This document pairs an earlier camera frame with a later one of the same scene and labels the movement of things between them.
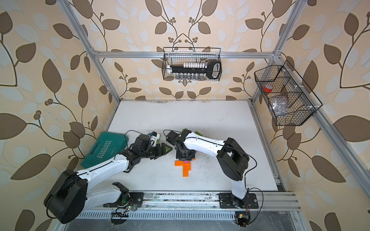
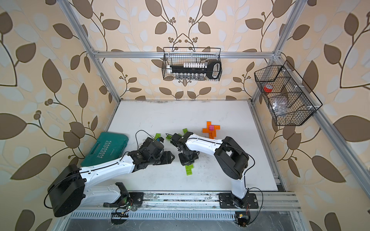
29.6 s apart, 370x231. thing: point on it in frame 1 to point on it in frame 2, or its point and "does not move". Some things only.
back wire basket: x=191 y=63 does not move
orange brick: x=185 y=173 to x=212 y=134
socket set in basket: x=197 y=70 does not move
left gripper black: x=163 y=149 to x=167 y=158
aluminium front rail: x=188 y=200 does not move
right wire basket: x=290 y=100 does not move
